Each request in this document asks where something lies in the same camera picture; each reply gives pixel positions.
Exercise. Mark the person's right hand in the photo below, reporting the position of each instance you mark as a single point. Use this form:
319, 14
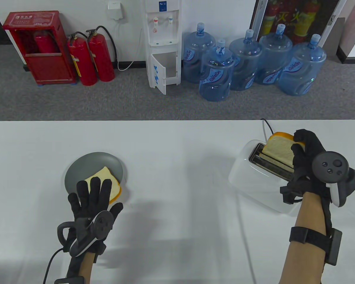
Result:
309, 145

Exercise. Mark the person's left hand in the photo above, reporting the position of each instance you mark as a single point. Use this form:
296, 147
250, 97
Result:
88, 204

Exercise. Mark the toast slice with orange crust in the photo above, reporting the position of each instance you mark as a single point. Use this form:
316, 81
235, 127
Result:
278, 151
115, 189

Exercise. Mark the white toaster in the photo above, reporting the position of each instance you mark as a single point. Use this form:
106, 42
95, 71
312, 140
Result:
248, 183

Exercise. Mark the person's left forearm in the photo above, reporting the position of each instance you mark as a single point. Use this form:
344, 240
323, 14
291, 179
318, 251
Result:
85, 266

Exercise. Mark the person's right forearm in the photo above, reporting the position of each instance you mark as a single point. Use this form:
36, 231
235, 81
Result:
301, 216

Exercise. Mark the black left hand controller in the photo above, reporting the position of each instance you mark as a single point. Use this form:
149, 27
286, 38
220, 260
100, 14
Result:
102, 224

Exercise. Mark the black hand controller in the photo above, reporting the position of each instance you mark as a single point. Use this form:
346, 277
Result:
331, 167
102, 224

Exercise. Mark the black right hand controller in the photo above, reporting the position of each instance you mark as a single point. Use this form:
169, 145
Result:
331, 167

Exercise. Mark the grey round plate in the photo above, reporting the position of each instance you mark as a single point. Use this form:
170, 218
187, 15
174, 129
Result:
77, 168

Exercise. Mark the blue water jug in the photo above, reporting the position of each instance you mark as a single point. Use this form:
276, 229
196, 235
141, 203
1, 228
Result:
195, 47
301, 68
216, 77
245, 59
275, 50

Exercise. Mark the black left wrist box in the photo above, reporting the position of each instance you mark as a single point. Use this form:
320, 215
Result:
69, 280

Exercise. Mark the black wrist box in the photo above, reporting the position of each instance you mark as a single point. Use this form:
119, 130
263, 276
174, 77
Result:
69, 280
334, 248

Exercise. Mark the black right wrist box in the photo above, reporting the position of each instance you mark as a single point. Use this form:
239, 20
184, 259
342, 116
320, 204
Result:
334, 248

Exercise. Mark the grey leaning panel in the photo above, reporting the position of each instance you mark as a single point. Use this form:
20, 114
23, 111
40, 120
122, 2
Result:
337, 35

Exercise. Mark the glass door fire cabinet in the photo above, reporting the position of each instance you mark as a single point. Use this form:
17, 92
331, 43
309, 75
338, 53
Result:
301, 17

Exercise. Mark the red fire extinguisher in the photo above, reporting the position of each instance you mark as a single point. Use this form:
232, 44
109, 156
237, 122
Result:
82, 65
102, 59

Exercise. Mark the red fire extinguisher cabinet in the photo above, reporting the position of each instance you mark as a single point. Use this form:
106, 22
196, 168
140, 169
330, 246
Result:
47, 68

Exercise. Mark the red extinguisher inside cabinet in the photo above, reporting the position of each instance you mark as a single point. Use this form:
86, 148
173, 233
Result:
44, 44

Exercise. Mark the white water dispenser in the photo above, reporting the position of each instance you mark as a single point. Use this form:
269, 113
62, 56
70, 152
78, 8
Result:
162, 32

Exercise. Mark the white wall box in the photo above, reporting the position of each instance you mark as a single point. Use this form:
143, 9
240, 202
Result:
114, 10

